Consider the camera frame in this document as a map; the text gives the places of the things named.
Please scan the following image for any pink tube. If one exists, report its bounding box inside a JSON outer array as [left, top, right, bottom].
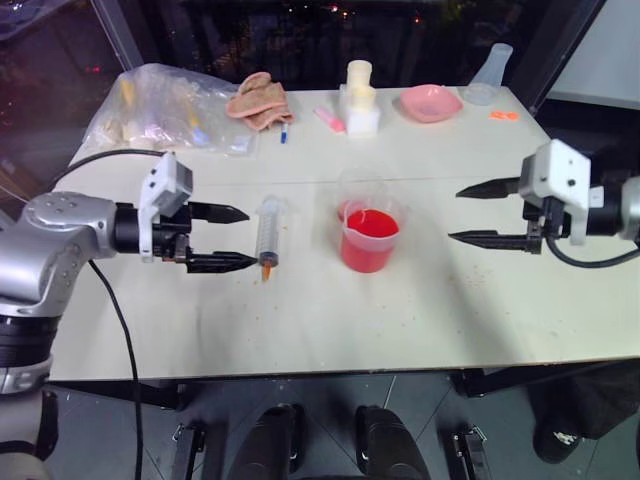
[[313, 105, 348, 136]]

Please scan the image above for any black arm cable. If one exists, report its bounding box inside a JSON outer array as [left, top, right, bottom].
[[544, 233, 640, 270], [48, 148, 170, 194], [87, 258, 147, 480]]

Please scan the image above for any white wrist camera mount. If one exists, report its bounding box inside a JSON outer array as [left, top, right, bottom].
[[516, 139, 593, 247], [137, 151, 195, 264]]

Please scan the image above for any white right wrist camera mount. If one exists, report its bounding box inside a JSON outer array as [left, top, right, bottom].
[[516, 139, 593, 247]]

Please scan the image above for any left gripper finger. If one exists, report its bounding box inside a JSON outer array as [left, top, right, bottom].
[[185, 251, 259, 275], [189, 201, 251, 225]]

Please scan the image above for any dark trouser leg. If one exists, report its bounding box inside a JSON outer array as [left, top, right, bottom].
[[526, 367, 640, 444]]

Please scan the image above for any white wall panel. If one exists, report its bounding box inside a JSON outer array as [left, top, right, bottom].
[[543, 0, 640, 102]]

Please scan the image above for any clear shallow plastic dish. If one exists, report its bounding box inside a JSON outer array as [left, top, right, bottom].
[[459, 81, 497, 107]]

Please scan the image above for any large clear plastic bag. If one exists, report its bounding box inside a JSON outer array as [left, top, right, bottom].
[[81, 63, 259, 159]]

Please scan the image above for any clear syringe with orange tip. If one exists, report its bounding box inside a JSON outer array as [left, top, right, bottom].
[[254, 195, 293, 284]]

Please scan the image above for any yellow brush with blue tip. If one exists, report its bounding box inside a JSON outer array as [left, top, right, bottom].
[[185, 102, 209, 147]]

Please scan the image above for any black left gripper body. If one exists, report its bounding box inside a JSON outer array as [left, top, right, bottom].
[[151, 202, 195, 274]]

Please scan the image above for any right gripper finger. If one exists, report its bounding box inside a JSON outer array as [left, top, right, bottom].
[[455, 176, 523, 199], [447, 230, 532, 251]]

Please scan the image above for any beaker with red liquid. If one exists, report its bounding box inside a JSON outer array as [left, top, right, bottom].
[[339, 198, 413, 275]]

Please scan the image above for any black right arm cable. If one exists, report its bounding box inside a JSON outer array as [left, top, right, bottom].
[[544, 233, 640, 270]]

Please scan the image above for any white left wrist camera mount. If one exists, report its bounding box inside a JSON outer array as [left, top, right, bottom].
[[137, 151, 195, 264]]

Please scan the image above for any pink crumpled cloth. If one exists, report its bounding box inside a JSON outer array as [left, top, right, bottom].
[[225, 71, 297, 133]]

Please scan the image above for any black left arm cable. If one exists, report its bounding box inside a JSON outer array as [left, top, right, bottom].
[[87, 258, 147, 480], [48, 148, 170, 194]]

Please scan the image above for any clear conical plastic flask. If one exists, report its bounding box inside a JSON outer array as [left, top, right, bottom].
[[468, 42, 514, 90]]

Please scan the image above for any grey window frame post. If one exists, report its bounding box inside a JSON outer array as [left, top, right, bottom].
[[91, 0, 147, 77]]

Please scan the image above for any pink plastic bowl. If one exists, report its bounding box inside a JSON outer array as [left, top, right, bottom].
[[398, 83, 464, 124]]

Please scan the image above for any dark slanted frame post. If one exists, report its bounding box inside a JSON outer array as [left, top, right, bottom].
[[528, 0, 608, 117]]

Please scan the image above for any dark rounded shape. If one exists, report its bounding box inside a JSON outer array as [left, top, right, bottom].
[[238, 402, 307, 480], [353, 402, 427, 480]]

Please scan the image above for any black shoe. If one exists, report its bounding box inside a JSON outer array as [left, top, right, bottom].
[[531, 412, 588, 466]]

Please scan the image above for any small clear zip bag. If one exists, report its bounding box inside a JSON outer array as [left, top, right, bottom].
[[223, 133, 259, 159]]

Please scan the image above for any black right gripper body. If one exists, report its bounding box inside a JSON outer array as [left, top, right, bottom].
[[522, 196, 574, 254]]

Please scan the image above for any black table leg bracket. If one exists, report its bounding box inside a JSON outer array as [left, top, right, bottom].
[[448, 423, 490, 480], [171, 421, 207, 480]]

